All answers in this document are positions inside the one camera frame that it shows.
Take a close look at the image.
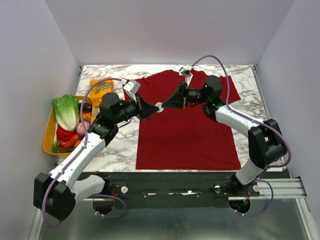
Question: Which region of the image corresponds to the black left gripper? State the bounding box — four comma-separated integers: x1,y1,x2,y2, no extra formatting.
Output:
113,92,160,125

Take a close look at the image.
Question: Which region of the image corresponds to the small gold brooch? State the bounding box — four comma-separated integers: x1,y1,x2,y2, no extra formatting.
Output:
155,102,164,113

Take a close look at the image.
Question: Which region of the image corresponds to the red t-shirt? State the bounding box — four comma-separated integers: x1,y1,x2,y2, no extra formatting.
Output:
135,70,241,171

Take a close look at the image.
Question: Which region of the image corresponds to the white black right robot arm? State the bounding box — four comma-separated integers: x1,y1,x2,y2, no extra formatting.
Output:
162,75,292,196

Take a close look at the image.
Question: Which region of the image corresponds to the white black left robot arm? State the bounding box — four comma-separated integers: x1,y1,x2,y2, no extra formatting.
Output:
33,92,159,222

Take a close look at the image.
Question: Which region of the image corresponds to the orange snack packet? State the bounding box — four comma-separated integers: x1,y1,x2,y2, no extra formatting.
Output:
89,76,114,108

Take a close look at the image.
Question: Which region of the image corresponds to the toy orange pumpkin piece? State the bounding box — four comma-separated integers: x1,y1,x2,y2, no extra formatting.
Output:
81,111,92,123

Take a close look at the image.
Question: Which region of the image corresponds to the toy purple eggplant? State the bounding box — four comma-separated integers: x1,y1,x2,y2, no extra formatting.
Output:
78,102,93,112

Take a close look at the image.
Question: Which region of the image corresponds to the toy pink onion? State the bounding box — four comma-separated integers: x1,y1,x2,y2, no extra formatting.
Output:
76,121,90,137

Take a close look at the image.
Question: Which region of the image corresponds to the toy orange carrot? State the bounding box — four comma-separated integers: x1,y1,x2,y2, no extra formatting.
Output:
64,134,82,151

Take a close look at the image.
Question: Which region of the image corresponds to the toy green lettuce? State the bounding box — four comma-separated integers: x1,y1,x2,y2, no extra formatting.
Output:
52,94,79,132

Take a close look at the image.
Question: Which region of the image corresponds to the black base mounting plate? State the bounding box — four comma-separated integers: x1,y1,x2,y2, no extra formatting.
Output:
77,171,291,210

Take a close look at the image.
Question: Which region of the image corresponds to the toy red bell pepper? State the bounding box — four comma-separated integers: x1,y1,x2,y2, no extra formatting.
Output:
56,126,77,141

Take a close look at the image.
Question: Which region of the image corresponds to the yellow plastic basket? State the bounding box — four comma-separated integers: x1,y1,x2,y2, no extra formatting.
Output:
42,95,96,157

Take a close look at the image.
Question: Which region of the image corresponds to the toy green onion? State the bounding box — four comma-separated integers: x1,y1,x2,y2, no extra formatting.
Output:
52,135,73,153

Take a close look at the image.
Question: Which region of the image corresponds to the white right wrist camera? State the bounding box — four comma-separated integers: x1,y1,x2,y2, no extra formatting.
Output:
178,66,193,87

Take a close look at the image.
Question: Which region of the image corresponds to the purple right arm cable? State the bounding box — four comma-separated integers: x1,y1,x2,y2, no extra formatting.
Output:
187,54,292,217

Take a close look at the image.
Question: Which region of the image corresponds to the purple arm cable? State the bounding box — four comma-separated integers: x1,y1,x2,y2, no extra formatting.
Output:
41,77,127,229
187,54,292,217

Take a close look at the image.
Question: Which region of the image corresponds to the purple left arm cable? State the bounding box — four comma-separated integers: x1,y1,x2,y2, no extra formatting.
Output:
41,77,127,229

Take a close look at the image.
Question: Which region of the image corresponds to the aluminium frame rail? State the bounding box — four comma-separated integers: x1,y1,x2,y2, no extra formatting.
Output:
30,178,320,240

